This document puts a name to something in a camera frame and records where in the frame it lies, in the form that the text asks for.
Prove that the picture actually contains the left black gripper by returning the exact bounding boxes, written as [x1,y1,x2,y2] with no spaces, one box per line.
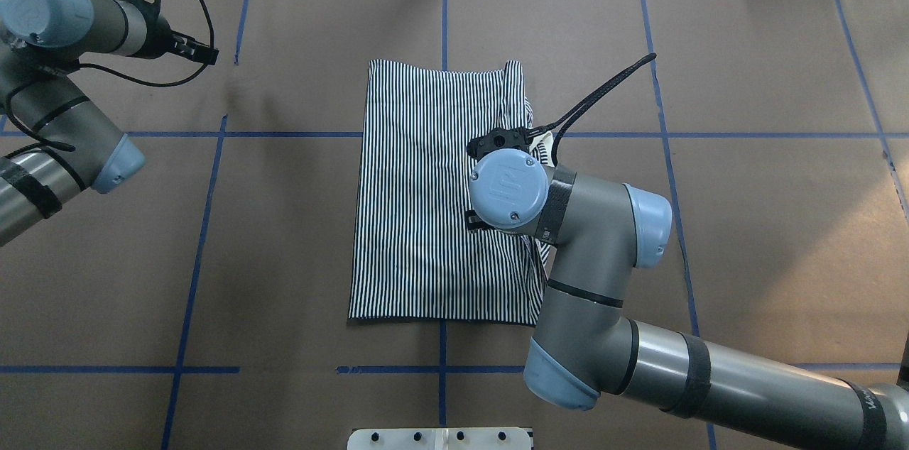
[146,14,219,66]

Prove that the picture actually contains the striped polo shirt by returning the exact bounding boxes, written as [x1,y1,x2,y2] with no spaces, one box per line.
[348,59,550,325]

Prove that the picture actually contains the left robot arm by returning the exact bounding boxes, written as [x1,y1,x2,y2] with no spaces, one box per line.
[2,0,219,244]

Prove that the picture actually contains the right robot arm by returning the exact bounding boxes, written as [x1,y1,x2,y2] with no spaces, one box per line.
[468,141,907,449]

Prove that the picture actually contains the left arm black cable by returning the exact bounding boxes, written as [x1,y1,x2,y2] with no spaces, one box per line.
[0,0,217,153]

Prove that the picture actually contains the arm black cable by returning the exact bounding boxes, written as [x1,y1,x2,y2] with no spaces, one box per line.
[0,0,217,153]
[526,53,658,153]

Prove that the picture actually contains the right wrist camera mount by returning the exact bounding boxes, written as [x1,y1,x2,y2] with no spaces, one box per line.
[465,127,533,161]

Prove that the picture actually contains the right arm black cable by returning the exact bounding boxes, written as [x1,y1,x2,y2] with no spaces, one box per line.
[526,53,658,153]

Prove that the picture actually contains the white pedestal column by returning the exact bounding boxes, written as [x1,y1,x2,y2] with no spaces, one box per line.
[347,427,535,449]

